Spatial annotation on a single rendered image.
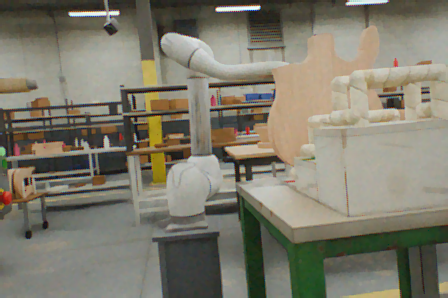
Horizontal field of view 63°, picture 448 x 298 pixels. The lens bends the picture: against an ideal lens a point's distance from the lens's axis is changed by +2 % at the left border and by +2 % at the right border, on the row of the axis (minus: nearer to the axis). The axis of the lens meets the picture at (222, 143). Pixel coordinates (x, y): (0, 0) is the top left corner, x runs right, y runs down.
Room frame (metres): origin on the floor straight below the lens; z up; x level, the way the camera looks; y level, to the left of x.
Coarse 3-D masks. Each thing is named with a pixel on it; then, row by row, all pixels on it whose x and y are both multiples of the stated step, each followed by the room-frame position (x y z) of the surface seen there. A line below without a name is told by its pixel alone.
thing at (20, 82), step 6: (0, 78) 0.78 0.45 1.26; (6, 78) 0.78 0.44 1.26; (12, 78) 0.78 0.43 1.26; (18, 78) 0.78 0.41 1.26; (24, 78) 0.78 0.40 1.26; (0, 84) 0.77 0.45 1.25; (6, 84) 0.77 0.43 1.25; (12, 84) 0.77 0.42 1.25; (18, 84) 0.77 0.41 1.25; (24, 84) 0.77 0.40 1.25; (0, 90) 0.77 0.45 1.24; (6, 90) 0.77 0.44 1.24; (12, 90) 0.78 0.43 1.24; (18, 90) 0.78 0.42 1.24; (24, 90) 0.78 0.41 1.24; (30, 90) 0.80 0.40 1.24
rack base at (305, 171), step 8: (296, 160) 0.97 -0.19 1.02; (312, 160) 0.89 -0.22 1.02; (296, 168) 0.97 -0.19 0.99; (304, 168) 0.91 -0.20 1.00; (312, 168) 0.85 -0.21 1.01; (296, 176) 0.98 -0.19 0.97; (304, 176) 0.91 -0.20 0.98; (312, 176) 0.86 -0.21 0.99; (296, 184) 0.98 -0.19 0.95; (304, 184) 0.92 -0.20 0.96; (312, 184) 0.86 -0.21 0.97; (304, 192) 0.92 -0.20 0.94; (312, 192) 0.87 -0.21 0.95
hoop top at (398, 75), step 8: (432, 64) 0.73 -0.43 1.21; (440, 64) 0.73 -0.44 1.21; (352, 72) 0.72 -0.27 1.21; (360, 72) 0.71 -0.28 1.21; (368, 72) 0.71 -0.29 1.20; (376, 72) 0.71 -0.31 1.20; (384, 72) 0.71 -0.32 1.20; (392, 72) 0.71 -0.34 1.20; (400, 72) 0.71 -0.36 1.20; (408, 72) 0.72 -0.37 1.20; (416, 72) 0.72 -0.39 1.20; (424, 72) 0.72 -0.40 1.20; (432, 72) 0.72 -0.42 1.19; (440, 72) 0.72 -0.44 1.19; (368, 80) 0.71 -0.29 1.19; (376, 80) 0.71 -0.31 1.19; (384, 80) 0.71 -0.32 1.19; (392, 80) 0.72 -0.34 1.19; (400, 80) 0.72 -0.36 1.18; (408, 80) 0.72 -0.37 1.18; (416, 80) 0.73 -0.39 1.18; (424, 80) 0.73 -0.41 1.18
